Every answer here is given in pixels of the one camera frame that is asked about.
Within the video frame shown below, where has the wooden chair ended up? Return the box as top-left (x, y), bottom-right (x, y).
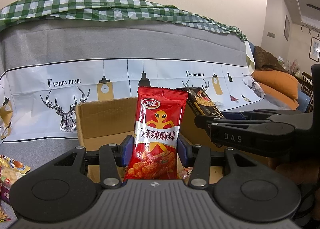
top-left (299, 71), bottom-right (313, 113)

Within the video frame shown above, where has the small wrapped candy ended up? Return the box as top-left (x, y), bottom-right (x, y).
top-left (177, 167), bottom-right (193, 185)

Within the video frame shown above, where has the red alien print snack packet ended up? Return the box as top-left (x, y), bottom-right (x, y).
top-left (124, 86), bottom-right (188, 180)

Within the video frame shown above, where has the white red label snack packet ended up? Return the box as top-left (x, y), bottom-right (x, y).
top-left (0, 169), bottom-right (13, 187)

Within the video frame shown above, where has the black snack packet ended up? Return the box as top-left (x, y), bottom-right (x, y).
top-left (178, 87), bottom-right (224, 119)

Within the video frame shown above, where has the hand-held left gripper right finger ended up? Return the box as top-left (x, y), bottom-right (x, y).
top-left (177, 134), bottom-right (262, 189)

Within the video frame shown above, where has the purple snack packet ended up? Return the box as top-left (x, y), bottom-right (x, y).
top-left (0, 186), bottom-right (11, 206)

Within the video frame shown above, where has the green checked cloth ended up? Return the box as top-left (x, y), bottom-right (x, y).
top-left (0, 0), bottom-right (248, 41)

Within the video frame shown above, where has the yellow snack packet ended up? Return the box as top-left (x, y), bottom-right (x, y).
top-left (0, 155), bottom-right (31, 175)

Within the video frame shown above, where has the brown cloth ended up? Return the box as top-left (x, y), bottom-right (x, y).
top-left (253, 45), bottom-right (288, 73)

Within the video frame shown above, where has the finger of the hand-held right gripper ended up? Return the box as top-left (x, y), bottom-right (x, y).
top-left (209, 121), bottom-right (300, 150)
top-left (194, 109), bottom-right (311, 130)

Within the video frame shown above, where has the cardboard box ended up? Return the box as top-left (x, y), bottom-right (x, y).
top-left (75, 96), bottom-right (275, 185)

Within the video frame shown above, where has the wide framed wall picture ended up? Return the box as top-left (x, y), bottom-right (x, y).
top-left (309, 36), bottom-right (320, 63)

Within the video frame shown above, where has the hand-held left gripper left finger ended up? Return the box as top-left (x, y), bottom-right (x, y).
top-left (51, 134), bottom-right (133, 189)

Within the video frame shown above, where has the orange pillow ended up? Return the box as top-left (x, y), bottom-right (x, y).
top-left (251, 69), bottom-right (300, 110)

